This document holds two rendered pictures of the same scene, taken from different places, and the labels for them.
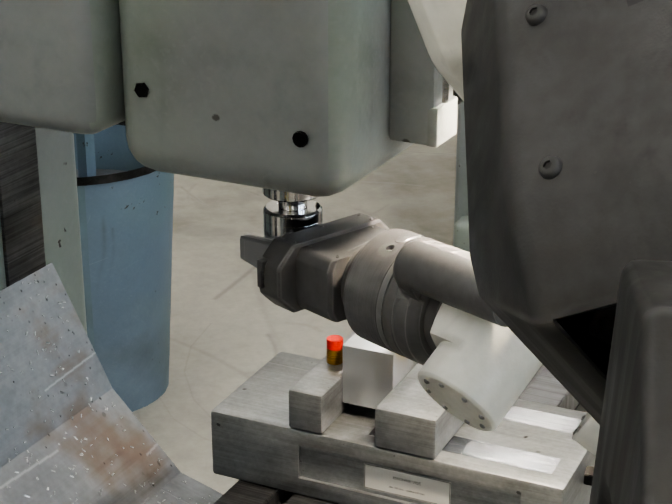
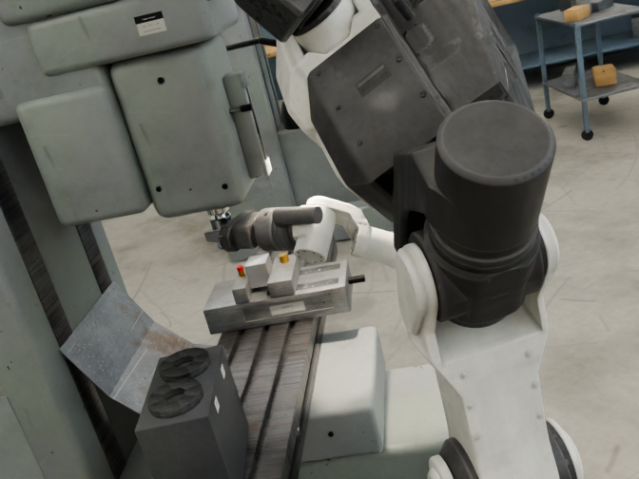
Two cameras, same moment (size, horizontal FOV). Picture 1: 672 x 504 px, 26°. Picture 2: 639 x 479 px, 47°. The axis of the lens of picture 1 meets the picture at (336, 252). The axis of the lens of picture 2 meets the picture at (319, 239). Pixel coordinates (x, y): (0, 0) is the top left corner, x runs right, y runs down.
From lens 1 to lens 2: 45 cm
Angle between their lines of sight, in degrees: 14
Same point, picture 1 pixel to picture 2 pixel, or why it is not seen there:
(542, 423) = (325, 269)
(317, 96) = (226, 169)
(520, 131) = (347, 137)
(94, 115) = (143, 203)
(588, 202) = (373, 147)
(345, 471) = (262, 312)
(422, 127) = (261, 170)
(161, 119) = (169, 197)
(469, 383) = (314, 246)
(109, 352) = not seen: hidden behind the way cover
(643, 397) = (419, 169)
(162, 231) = not seen: hidden behind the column
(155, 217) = not seen: hidden behind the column
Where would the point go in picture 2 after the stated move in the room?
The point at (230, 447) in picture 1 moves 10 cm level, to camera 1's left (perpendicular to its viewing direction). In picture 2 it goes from (215, 321) to (175, 336)
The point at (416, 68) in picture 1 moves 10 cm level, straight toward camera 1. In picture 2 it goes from (253, 150) to (264, 160)
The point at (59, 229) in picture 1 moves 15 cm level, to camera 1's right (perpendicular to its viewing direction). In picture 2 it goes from (111, 266) to (168, 246)
